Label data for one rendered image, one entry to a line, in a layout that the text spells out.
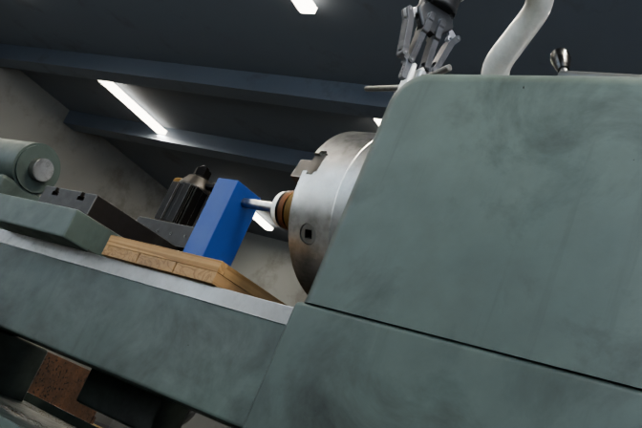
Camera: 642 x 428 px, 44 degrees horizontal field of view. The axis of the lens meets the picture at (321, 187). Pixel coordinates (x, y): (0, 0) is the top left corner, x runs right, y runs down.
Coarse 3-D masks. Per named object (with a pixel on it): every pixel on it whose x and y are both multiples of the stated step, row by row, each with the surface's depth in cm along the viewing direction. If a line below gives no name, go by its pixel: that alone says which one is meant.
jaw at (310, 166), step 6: (318, 156) 134; (324, 156) 133; (300, 162) 137; (306, 162) 136; (312, 162) 133; (318, 162) 132; (300, 168) 136; (306, 168) 135; (312, 168) 132; (294, 174) 136; (300, 174) 135; (294, 180) 136
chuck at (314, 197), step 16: (336, 144) 133; (352, 144) 132; (368, 144) 130; (336, 160) 129; (352, 160) 128; (304, 176) 131; (320, 176) 129; (336, 176) 127; (304, 192) 129; (320, 192) 127; (336, 192) 125; (304, 208) 129; (320, 208) 127; (304, 224) 128; (320, 224) 126; (320, 240) 126; (304, 256) 129; (320, 256) 127; (304, 272) 131; (304, 288) 134
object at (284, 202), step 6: (288, 192) 150; (282, 198) 149; (288, 198) 149; (276, 204) 149; (282, 204) 148; (288, 204) 147; (276, 210) 149; (282, 210) 148; (288, 210) 146; (276, 216) 149; (282, 216) 148; (288, 216) 146; (276, 222) 150; (282, 222) 148; (288, 222) 147; (288, 228) 148
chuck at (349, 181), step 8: (360, 152) 129; (360, 160) 127; (352, 168) 126; (360, 168) 125; (352, 176) 125; (344, 184) 125; (352, 184) 124; (344, 192) 125; (336, 200) 125; (344, 200) 124; (336, 208) 125; (336, 216) 124; (336, 224) 124
